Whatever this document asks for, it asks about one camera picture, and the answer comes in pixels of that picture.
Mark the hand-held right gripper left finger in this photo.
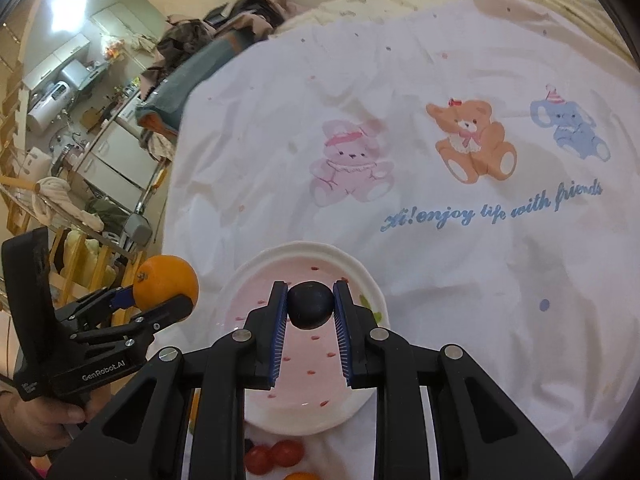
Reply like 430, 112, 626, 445
47, 281, 290, 480

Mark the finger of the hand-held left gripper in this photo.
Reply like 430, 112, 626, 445
55, 285, 136, 326
70, 296, 194, 348

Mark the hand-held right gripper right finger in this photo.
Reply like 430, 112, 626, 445
332, 280, 573, 480

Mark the dark purple grape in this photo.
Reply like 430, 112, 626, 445
286, 281, 335, 331

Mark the white plate with pink pattern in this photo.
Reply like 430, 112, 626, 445
212, 241, 390, 436

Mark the red cherry tomato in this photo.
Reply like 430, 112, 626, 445
245, 447, 274, 475
270, 440, 303, 466

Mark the person's left hand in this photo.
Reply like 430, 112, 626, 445
0, 390, 101, 458

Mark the wooden rack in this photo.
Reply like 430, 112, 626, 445
50, 225, 146, 311

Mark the grey chair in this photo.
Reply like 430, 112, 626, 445
122, 212, 153, 251

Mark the white mop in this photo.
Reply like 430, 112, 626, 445
0, 175, 106, 231

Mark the white printed blanket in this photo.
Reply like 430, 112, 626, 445
152, 0, 640, 480

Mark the white kitchen cabinet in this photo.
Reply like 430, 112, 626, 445
77, 122, 161, 191

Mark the white cylindrical appliance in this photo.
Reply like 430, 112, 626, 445
27, 97, 66, 133

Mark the teal cushion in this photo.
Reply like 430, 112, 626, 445
137, 35, 256, 136

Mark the grey kitchen appliance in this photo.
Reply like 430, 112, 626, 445
60, 60, 93, 88

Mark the ceiling light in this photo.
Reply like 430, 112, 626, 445
50, 0, 83, 28

